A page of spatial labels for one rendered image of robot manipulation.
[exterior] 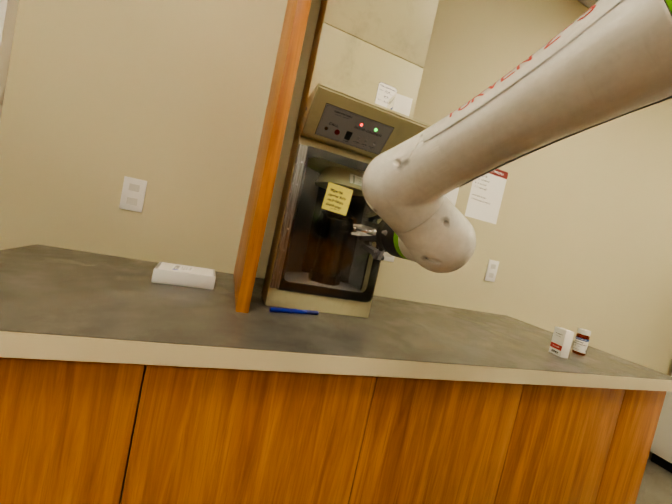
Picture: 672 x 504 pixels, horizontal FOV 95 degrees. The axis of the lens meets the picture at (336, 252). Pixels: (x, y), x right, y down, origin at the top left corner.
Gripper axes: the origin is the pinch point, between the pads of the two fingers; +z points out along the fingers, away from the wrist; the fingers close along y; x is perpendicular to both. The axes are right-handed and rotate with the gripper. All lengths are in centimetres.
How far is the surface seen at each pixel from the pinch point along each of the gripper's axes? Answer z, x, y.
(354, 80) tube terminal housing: 5.3, 8.0, 40.5
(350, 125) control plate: -1.7, 9.1, 26.0
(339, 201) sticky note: 4.1, 6.5, 7.0
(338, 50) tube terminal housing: 5.4, 13.9, 46.5
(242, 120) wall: 48, 35, 34
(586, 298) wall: 48, -180, -14
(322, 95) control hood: -4.8, 18.4, 29.6
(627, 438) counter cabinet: -22, -98, -51
